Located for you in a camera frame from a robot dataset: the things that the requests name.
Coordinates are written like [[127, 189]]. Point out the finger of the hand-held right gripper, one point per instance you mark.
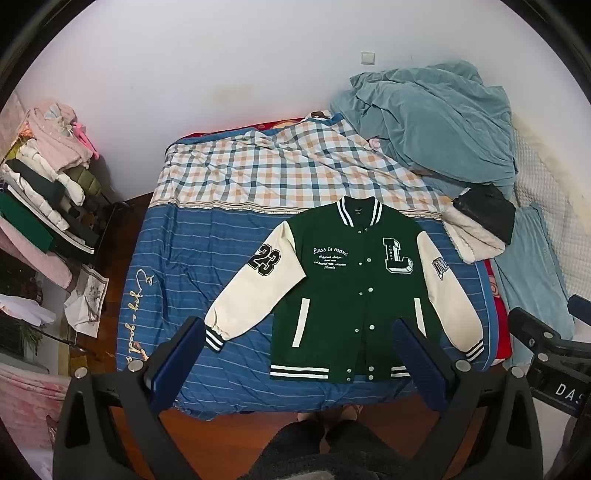
[[531, 327], [581, 305]]

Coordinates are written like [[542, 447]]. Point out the black clothes rack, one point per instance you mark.
[[111, 221]]

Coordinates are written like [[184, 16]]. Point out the person's dark fuzzy pants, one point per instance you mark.
[[314, 452]]

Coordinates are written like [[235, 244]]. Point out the black jacket white fleece lining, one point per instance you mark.
[[489, 212]]

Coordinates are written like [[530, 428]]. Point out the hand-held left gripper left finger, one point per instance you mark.
[[171, 369]]

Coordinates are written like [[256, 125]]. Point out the plaid quilt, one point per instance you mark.
[[277, 170]]

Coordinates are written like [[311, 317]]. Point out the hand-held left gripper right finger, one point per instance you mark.
[[418, 369]]

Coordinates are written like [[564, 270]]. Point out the pink fluffy cloth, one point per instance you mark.
[[27, 401]]

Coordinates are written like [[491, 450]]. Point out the white quilted bed cover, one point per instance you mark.
[[549, 184]]

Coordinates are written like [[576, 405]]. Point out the teal cloth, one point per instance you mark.
[[531, 277]]

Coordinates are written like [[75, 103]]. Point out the pile of folded clothes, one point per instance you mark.
[[41, 184]]

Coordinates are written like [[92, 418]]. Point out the person's foot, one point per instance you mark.
[[308, 417], [350, 414]]

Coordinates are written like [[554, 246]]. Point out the teal fleece blanket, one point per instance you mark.
[[438, 120]]

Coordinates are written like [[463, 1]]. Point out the person's right foot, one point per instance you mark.
[[350, 414]]

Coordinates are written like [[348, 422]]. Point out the person's left foot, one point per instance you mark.
[[308, 417]]

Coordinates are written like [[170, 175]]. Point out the white wall switch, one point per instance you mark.
[[368, 57]]

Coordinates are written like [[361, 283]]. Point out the white embroidered cloth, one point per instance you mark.
[[87, 300]]

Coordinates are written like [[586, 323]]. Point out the green varsity jacket cream sleeves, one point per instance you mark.
[[332, 300]]

